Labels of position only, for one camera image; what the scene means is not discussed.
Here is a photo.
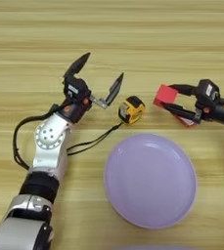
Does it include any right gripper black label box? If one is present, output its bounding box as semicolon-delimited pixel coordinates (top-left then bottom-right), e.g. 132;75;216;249
196;78;221;111

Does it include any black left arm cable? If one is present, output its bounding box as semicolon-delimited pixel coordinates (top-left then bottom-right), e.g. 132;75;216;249
13;103;68;171

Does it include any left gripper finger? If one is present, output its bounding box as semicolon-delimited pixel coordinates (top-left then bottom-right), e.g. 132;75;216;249
105;71;125;105
64;52;92;78

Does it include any red cube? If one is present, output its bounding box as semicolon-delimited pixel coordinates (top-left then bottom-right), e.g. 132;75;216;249
153;83;179;109

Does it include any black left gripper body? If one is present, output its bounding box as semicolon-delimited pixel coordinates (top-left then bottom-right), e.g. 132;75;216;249
56;96;109;125

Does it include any red white card box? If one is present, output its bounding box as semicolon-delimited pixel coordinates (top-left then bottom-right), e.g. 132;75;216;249
175;114;198;129

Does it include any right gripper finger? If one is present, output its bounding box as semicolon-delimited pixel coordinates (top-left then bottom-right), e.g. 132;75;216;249
163;104;196;122
168;83;198;97

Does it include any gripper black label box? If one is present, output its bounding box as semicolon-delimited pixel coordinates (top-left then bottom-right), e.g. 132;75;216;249
196;78;221;111
63;75;92;104

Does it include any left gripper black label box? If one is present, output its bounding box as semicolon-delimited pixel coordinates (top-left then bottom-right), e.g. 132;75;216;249
63;75;92;104

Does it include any yellow black tape measure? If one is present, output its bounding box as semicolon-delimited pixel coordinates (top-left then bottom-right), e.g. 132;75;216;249
66;96;147;156

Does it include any purple round plate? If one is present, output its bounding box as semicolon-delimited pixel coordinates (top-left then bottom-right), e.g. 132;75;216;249
103;133;199;229

